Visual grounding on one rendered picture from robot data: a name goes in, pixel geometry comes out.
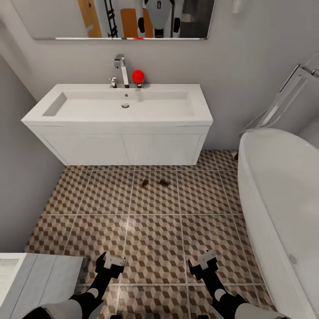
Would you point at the serving cart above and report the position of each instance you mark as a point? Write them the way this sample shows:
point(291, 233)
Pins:
point(28, 280)

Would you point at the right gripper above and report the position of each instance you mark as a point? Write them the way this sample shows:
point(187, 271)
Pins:
point(204, 274)

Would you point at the bathtub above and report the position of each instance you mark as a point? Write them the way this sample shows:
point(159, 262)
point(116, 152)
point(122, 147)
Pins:
point(278, 182)

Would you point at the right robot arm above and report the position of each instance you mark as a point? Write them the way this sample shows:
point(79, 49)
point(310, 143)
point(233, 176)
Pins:
point(225, 305)

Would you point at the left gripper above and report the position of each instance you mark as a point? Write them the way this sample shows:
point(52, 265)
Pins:
point(113, 272)

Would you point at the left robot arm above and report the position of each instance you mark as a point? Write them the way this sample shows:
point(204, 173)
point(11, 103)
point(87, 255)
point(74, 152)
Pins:
point(87, 305)

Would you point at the mousetrap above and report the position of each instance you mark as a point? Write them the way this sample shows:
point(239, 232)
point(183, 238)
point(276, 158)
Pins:
point(164, 183)
point(144, 184)

